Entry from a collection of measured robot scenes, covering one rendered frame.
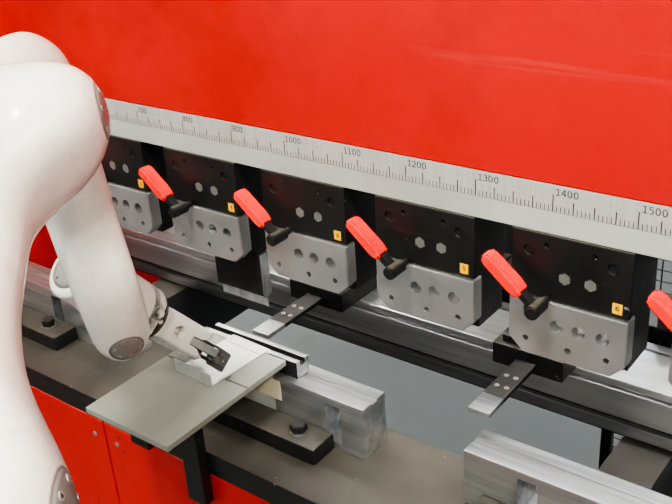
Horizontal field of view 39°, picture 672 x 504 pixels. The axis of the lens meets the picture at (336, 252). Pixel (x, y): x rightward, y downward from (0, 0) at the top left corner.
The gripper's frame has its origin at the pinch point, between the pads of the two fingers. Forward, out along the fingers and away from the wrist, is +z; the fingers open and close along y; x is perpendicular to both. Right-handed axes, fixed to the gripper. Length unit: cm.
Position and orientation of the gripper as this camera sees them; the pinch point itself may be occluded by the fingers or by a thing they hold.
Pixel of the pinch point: (205, 353)
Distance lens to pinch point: 151.0
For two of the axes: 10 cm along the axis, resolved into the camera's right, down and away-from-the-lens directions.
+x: -4.5, 8.6, -2.3
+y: -7.6, -2.4, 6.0
